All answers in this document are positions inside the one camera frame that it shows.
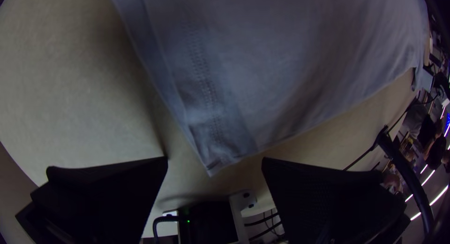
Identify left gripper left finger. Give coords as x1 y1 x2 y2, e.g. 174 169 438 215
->
30 156 169 244

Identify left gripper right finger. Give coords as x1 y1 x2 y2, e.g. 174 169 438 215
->
261 157 411 244

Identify grey t-shirt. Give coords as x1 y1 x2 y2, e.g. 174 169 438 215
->
107 0 430 177

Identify person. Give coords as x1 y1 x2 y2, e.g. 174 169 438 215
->
423 119 448 171

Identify black cable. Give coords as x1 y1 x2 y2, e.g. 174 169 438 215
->
374 126 435 236
244 210 282 241

